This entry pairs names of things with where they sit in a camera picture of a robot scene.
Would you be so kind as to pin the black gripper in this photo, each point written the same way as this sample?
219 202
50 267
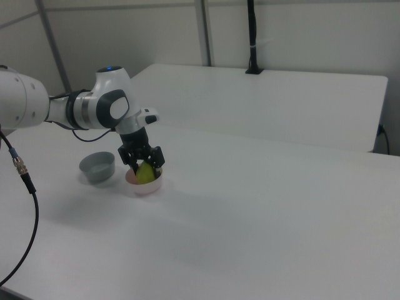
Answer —
136 140

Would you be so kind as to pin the green pear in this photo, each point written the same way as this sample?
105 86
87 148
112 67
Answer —
145 175

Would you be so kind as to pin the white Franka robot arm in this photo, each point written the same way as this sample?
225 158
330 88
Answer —
103 106

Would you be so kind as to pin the pink plastic bowl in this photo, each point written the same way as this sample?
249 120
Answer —
147 187

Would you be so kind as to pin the grey plastic bowl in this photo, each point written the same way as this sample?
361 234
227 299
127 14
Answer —
97 167

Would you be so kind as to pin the white table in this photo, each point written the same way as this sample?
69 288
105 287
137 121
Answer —
265 106

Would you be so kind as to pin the slanted grey frame post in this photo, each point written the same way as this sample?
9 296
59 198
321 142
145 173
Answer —
56 50

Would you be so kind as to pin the wide grey frame post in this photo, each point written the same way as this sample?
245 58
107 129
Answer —
204 31

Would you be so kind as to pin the black camera stand pole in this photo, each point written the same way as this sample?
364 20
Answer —
253 34

